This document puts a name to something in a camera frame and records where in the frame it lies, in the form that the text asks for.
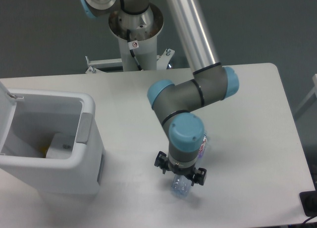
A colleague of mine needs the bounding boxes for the crushed clear plastic bottle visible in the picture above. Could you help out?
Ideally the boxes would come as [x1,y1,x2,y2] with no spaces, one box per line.
[171,132,210,198]

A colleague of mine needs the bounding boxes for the white paper bag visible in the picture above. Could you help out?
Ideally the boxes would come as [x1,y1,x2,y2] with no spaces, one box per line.
[46,133,75,159]

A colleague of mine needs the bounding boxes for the white furniture leg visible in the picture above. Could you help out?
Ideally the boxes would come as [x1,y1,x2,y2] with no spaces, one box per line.
[293,74,317,120]

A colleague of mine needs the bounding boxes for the yellow and blue trash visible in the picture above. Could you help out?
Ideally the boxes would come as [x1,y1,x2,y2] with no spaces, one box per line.
[39,145,50,158]

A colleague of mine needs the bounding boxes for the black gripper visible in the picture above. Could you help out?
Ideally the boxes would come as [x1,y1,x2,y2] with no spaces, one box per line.
[154,151,207,186]

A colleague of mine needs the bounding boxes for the white metal base frame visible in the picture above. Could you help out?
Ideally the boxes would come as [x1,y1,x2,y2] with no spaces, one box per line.
[85,48,175,74]

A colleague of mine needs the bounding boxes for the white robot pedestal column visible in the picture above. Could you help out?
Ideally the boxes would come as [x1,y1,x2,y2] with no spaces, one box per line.
[108,3,164,71]

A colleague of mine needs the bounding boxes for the black device at edge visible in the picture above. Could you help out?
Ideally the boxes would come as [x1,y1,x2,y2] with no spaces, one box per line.
[299,190,317,217]

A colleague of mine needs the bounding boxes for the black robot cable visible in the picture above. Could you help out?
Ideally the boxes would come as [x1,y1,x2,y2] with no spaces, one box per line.
[125,28,144,71]

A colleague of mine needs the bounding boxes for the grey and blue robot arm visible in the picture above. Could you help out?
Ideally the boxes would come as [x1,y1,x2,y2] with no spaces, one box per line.
[80,0,239,185]

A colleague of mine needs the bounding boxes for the white plastic trash can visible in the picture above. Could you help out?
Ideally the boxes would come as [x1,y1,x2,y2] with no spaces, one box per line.
[0,89,105,194]

